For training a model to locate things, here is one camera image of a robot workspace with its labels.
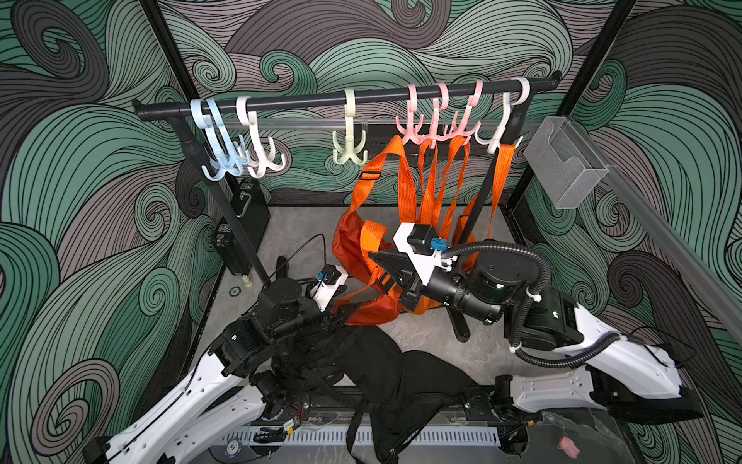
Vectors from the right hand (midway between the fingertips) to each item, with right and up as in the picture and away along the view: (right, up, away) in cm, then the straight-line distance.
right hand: (370, 253), depth 45 cm
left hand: (-4, -11, +19) cm, 22 cm away
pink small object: (+47, -47, +21) cm, 69 cm away
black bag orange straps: (+8, -38, +27) cm, 47 cm away
